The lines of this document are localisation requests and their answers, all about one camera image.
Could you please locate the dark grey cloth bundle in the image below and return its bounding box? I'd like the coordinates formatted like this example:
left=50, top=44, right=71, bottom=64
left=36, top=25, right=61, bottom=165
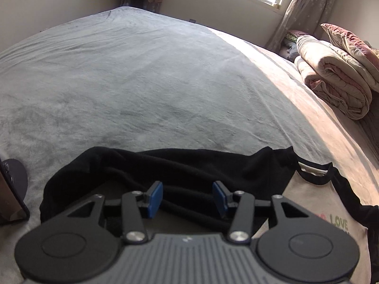
left=279, top=43, right=299, bottom=63

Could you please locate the maroon and grey pillow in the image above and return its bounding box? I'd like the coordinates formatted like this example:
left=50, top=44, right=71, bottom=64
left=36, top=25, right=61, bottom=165
left=320, top=23, right=379, bottom=68

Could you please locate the beige shirt with black sleeves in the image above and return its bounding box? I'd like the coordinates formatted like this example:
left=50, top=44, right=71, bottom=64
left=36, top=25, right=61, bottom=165
left=40, top=146, right=379, bottom=284

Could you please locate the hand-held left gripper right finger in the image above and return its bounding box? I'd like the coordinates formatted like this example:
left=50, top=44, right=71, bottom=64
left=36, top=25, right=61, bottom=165
left=212, top=181, right=320, bottom=244

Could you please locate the black smartphone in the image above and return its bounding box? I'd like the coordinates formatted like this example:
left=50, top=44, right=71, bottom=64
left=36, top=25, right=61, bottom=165
left=0, top=158, right=31, bottom=226

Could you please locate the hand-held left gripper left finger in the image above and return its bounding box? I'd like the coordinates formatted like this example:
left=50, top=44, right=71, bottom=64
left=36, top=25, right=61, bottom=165
left=63, top=181, right=163, bottom=244

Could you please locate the folded beige quilt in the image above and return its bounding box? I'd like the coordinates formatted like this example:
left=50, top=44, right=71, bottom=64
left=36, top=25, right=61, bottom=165
left=294, top=35, right=373, bottom=120

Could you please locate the patterned curtain beside quilt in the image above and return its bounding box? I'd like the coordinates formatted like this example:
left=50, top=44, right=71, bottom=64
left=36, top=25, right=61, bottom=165
left=265, top=0, right=345, bottom=51

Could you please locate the bed with grey sheet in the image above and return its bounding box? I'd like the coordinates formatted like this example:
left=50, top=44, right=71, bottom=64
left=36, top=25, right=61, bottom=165
left=0, top=6, right=379, bottom=284

